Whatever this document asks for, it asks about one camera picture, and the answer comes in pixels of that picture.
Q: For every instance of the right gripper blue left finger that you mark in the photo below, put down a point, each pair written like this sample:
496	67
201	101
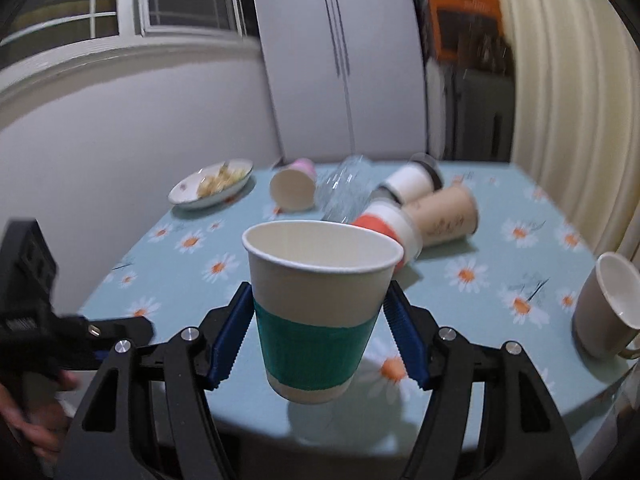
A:
145	413

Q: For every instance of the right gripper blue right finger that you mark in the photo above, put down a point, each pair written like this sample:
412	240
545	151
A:
490	415

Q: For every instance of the green banded paper cup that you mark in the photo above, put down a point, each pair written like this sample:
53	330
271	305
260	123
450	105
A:
317	290

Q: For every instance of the brown kraft paper cup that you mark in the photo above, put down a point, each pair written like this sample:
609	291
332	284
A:
446	215

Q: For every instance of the orange banded paper cup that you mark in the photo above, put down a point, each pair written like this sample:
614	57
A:
387	218

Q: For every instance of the black striped white paper cup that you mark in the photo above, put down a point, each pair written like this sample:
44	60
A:
419	177

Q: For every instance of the pink paper cup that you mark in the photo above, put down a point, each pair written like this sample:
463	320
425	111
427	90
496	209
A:
292	188

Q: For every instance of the person's left hand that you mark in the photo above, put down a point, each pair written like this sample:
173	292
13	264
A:
44	423

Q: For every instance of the daisy print blue tablecloth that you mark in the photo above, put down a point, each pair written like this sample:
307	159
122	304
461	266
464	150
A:
517	278

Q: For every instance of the brown ceramic mug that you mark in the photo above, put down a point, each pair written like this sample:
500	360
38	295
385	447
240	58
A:
606	317

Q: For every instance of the white plate with snacks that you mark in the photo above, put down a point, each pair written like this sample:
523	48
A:
211	185

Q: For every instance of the clear cut glass tumbler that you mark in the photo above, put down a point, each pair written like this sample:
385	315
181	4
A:
343	193

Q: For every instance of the cream pleated curtain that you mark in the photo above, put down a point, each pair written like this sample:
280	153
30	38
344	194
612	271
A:
576	129

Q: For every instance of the black cabinet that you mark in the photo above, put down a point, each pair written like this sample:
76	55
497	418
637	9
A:
479	116

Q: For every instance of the white framed window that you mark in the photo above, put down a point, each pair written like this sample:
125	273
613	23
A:
31	27

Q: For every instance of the white refrigerator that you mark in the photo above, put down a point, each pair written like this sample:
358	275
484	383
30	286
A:
346	77

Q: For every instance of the orange cardboard box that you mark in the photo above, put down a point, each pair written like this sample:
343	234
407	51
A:
446	20

